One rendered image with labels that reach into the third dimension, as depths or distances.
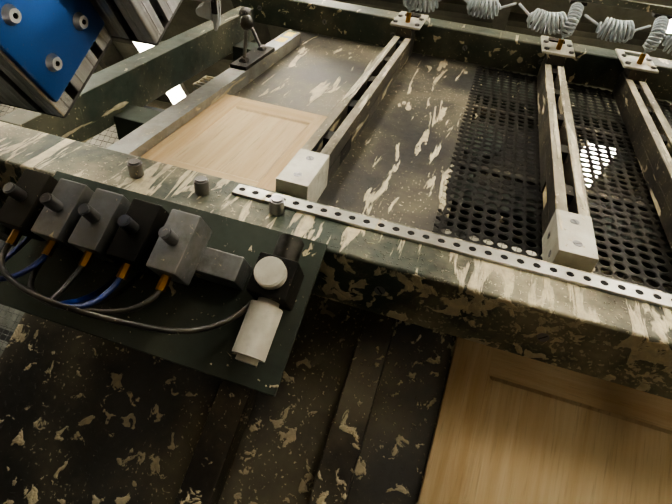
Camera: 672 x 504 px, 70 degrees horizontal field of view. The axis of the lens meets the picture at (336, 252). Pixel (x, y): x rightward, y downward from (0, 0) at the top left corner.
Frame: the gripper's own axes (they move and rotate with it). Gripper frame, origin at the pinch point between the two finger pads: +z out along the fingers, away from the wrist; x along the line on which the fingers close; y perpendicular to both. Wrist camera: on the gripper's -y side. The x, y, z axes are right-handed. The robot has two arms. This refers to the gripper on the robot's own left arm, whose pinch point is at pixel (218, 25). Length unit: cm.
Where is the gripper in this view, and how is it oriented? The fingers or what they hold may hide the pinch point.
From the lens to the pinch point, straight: 147.9
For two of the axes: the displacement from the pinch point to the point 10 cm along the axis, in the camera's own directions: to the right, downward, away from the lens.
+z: -0.9, 7.6, 6.4
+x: 0.4, 6.4, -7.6
